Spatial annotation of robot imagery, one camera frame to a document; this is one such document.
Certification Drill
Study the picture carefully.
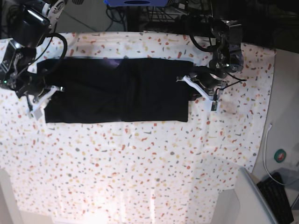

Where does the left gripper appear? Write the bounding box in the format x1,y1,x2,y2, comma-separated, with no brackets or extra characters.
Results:
175,67,247,112

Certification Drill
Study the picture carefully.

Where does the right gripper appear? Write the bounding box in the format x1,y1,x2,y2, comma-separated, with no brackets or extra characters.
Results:
15,79,64,120

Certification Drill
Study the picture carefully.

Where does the black t-shirt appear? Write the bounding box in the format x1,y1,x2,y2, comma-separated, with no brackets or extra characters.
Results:
44,58,193,124

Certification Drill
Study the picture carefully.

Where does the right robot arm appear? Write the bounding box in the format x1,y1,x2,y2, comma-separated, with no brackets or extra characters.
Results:
0,0,68,120

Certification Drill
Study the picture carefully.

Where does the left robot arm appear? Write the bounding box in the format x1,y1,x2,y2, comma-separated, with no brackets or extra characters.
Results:
177,14,247,112

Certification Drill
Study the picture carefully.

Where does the blue device at top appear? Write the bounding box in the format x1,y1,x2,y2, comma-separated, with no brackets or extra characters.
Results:
104,0,175,7

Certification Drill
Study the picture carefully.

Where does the black keyboard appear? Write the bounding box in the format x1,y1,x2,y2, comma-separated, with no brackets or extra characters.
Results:
257,177,294,224

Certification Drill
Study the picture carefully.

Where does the grey laptop lid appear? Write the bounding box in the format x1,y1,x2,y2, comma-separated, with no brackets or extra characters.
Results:
235,168,278,224

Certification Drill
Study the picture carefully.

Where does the white usb cable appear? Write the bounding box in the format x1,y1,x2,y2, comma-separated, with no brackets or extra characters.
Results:
263,122,299,186

